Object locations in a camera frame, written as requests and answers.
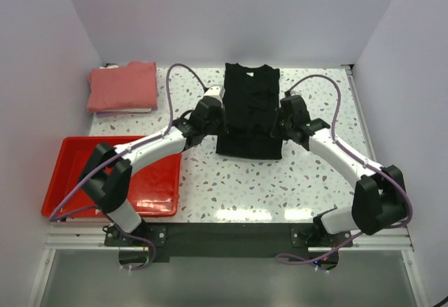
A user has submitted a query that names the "black t shirt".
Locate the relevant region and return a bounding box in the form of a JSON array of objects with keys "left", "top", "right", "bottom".
[{"left": 216, "top": 63, "right": 283, "bottom": 160}]

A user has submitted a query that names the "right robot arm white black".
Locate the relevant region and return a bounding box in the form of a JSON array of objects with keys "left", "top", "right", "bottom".
[{"left": 272, "top": 96, "right": 412, "bottom": 246}]

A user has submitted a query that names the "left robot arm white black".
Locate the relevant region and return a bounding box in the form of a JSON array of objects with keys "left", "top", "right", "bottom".
[{"left": 78, "top": 96, "right": 225, "bottom": 245}]

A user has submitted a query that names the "folded pink t shirt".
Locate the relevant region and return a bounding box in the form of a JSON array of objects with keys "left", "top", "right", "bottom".
[{"left": 87, "top": 61, "right": 158, "bottom": 113}]

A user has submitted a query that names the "red plastic tray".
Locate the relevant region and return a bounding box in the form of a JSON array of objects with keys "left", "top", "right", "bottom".
[{"left": 41, "top": 136, "right": 181, "bottom": 217}]

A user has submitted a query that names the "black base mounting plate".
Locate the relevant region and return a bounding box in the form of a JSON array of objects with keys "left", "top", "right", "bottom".
[{"left": 102, "top": 222, "right": 344, "bottom": 264}]

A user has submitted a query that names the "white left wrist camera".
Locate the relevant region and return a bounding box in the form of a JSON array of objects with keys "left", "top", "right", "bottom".
[{"left": 204, "top": 85, "right": 225, "bottom": 100}]

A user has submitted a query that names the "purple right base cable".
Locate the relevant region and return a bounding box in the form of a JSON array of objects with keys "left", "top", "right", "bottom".
[{"left": 275, "top": 231, "right": 361, "bottom": 266}]

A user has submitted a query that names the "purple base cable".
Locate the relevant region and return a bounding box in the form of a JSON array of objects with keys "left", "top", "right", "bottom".
[
  {"left": 275, "top": 231, "right": 361, "bottom": 266},
  {"left": 104, "top": 229, "right": 158, "bottom": 271}
]

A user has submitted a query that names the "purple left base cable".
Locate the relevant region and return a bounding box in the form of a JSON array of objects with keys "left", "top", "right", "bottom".
[{"left": 104, "top": 229, "right": 158, "bottom": 271}]

